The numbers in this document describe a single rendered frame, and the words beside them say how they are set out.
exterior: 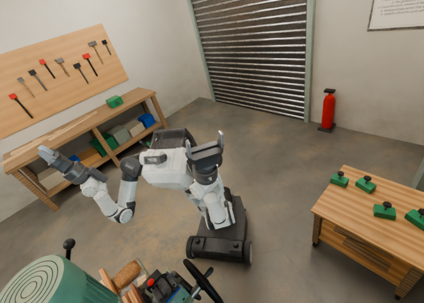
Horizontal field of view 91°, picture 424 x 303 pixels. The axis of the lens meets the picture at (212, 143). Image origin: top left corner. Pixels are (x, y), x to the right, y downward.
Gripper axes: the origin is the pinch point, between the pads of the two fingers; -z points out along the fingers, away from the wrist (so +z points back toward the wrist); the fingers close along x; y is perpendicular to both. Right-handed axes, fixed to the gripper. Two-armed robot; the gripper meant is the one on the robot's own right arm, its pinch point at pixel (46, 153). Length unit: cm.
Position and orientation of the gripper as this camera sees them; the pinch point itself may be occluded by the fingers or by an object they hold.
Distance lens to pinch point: 111.3
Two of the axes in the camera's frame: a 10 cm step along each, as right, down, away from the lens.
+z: 5.0, 6.5, 5.7
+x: 6.2, 1.9, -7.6
